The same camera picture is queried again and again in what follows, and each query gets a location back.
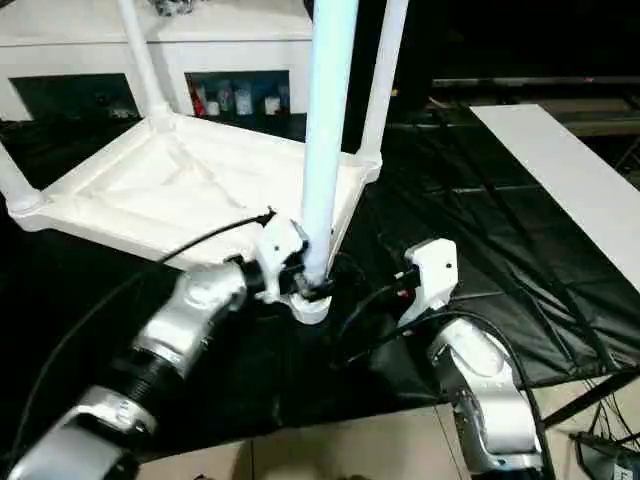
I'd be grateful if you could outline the white plastic table top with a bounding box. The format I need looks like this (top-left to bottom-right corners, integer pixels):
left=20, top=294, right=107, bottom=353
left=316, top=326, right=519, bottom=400
left=7, top=112, right=384, bottom=326

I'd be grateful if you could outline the black work mat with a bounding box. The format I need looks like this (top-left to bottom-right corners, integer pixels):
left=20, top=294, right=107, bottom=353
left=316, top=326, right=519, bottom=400
left=0, top=97, right=640, bottom=461

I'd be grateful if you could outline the flat white board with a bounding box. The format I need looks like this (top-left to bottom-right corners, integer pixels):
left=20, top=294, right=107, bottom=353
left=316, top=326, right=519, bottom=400
left=469, top=103, right=640, bottom=295

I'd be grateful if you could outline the black folding stand leg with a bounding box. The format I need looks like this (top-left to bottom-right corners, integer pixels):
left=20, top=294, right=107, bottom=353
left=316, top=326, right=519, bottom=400
left=542, top=367, right=640, bottom=430

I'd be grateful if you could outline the white cabinet with openings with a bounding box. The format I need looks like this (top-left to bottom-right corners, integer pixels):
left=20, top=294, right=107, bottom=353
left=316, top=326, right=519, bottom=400
left=0, top=0, right=315, bottom=122

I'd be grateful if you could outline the black router with antennas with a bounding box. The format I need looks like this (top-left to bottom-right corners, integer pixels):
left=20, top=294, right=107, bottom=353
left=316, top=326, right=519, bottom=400
left=569, top=432, right=640, bottom=480

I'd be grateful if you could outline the small shiny metal ornament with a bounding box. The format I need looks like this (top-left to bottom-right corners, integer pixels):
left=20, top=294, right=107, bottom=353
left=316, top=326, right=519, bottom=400
left=149, top=0, right=197, bottom=17

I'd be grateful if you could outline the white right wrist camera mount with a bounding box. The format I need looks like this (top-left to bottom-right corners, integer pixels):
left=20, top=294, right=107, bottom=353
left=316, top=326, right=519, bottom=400
left=397, top=238, right=460, bottom=330

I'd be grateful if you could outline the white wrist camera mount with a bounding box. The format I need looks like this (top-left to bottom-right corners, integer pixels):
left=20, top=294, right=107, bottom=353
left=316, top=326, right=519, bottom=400
left=254, top=217, right=307, bottom=305
left=397, top=238, right=460, bottom=330

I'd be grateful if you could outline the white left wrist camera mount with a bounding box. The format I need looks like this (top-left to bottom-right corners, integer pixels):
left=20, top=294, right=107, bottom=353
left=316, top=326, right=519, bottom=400
left=254, top=217, right=307, bottom=305

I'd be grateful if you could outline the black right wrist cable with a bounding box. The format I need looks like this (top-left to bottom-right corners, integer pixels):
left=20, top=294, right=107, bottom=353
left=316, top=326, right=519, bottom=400
left=329, top=272, right=557, bottom=480

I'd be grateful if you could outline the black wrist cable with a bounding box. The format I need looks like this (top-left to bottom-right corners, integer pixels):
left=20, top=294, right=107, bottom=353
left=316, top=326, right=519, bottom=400
left=9, top=207, right=280, bottom=466
left=329, top=272, right=557, bottom=480

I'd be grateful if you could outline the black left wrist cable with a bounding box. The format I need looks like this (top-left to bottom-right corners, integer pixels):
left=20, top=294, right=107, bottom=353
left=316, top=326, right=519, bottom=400
left=9, top=207, right=280, bottom=466

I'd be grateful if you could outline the black floor cable bundle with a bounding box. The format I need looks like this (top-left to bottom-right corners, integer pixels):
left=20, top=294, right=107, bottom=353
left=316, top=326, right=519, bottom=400
left=584, top=379, right=640, bottom=451

